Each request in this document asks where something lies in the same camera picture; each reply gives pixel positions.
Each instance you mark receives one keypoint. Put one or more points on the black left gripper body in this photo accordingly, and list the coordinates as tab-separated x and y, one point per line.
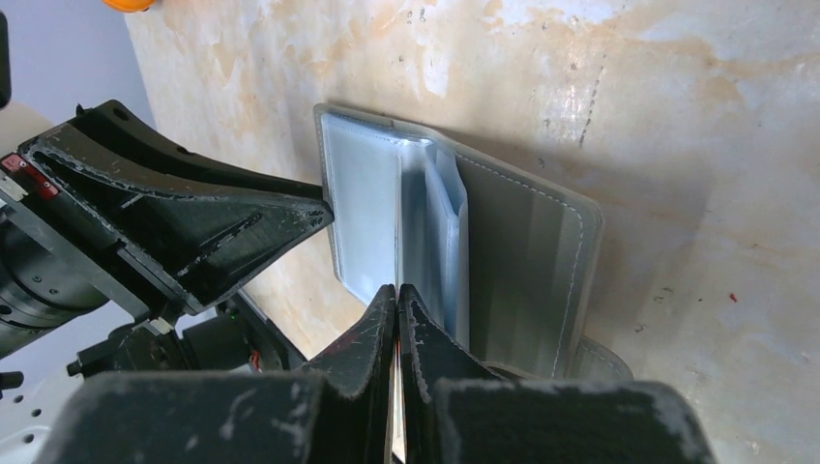
39	295

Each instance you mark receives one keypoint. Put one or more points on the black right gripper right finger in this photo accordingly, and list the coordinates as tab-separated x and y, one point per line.
457	410

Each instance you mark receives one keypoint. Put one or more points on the grey leather card holder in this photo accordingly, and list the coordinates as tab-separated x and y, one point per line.
503	260

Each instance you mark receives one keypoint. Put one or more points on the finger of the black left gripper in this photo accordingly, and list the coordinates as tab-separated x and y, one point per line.
151	242
113	126

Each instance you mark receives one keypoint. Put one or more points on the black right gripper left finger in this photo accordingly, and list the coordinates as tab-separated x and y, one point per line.
336	408

